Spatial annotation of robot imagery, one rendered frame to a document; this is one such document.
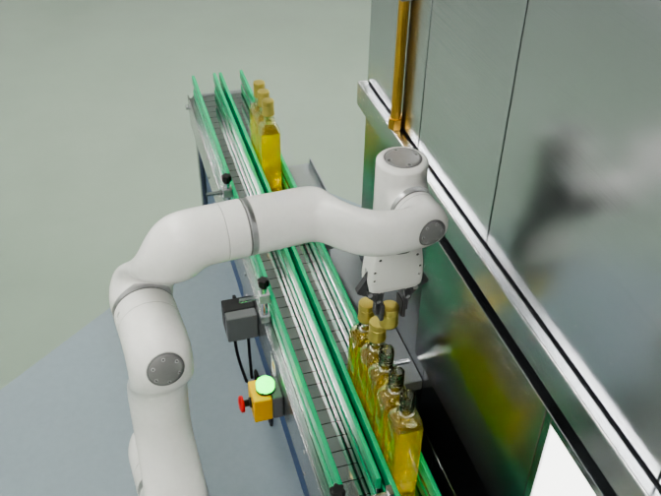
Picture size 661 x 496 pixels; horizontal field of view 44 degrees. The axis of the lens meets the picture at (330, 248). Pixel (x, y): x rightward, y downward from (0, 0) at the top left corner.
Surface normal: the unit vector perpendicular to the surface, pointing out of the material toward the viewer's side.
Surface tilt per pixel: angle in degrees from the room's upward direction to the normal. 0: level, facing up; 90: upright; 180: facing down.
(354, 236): 88
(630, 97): 90
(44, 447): 0
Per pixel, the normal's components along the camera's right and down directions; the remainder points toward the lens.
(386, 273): 0.20, 0.63
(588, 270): -0.96, 0.17
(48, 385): 0.02, -0.78
